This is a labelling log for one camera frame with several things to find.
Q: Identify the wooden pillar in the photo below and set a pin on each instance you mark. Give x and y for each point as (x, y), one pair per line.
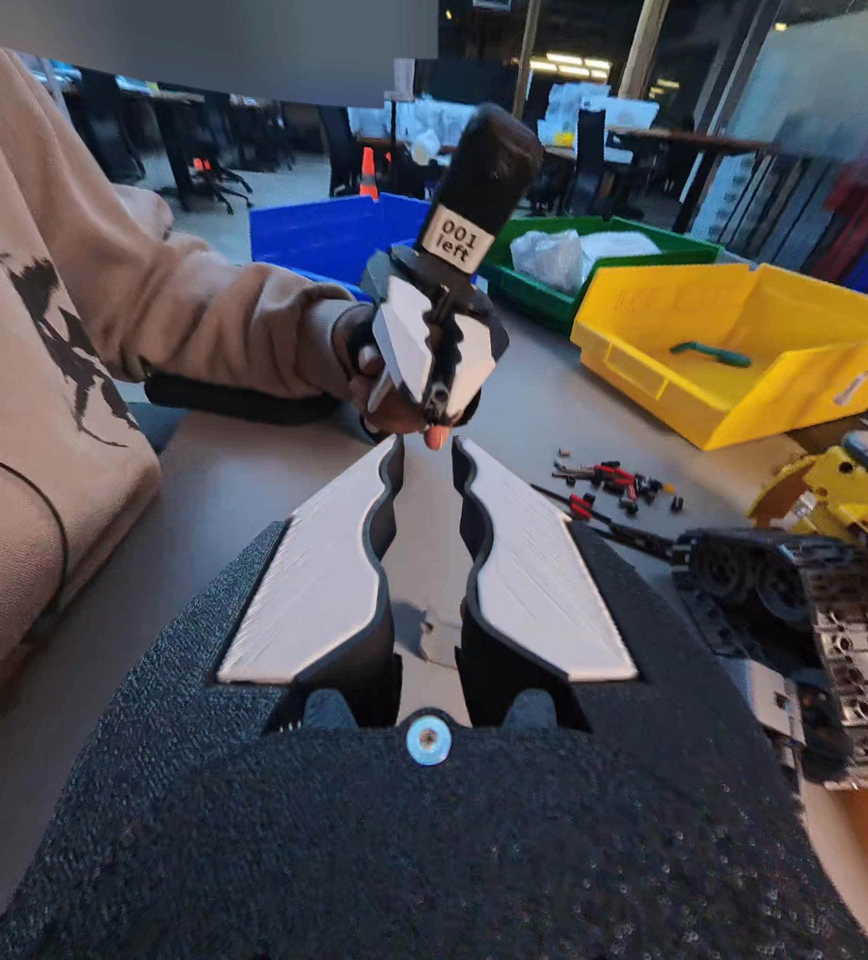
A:
(644, 45)

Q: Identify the wooden background table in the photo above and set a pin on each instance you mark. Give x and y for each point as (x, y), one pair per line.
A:
(689, 142)

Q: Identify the yellow toy robot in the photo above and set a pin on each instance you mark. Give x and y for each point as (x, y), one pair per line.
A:
(839, 600)

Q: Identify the green brick separator tool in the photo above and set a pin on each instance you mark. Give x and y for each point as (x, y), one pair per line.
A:
(711, 355)

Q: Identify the grey desk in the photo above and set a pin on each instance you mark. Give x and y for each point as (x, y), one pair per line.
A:
(254, 480)

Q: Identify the stacked storage bins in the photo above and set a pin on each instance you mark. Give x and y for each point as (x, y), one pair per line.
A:
(839, 225)

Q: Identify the person's left hand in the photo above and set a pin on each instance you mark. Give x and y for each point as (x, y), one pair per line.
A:
(396, 416)

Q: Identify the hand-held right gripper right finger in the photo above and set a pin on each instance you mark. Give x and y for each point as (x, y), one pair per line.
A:
(546, 600)

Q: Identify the pile of small building pieces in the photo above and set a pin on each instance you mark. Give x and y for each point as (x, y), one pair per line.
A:
(614, 480)

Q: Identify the black long beam piece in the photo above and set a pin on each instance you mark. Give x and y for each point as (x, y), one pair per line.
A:
(640, 540)

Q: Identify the black office chair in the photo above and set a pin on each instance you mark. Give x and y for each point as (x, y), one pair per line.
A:
(599, 157)

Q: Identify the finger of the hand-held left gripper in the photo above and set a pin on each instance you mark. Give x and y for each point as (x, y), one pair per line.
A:
(475, 352)
(404, 337)

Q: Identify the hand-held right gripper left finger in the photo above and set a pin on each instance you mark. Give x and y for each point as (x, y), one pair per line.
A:
(306, 600)

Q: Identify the green storage bin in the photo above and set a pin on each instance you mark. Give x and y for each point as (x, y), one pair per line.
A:
(531, 300)

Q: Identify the blue storage bin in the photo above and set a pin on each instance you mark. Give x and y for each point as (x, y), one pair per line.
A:
(329, 232)

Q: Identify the orange traffic cone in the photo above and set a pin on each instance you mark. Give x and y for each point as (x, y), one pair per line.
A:
(369, 176)

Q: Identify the person in beige hoodie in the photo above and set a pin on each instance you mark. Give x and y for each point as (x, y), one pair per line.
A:
(29, 375)

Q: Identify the small black connector piece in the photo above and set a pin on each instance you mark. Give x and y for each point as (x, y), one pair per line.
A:
(436, 397)

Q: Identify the small yellow storage bin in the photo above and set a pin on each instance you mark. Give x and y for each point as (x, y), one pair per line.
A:
(741, 405)

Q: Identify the clear plastic bags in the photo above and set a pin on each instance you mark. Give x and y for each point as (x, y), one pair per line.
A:
(546, 259)

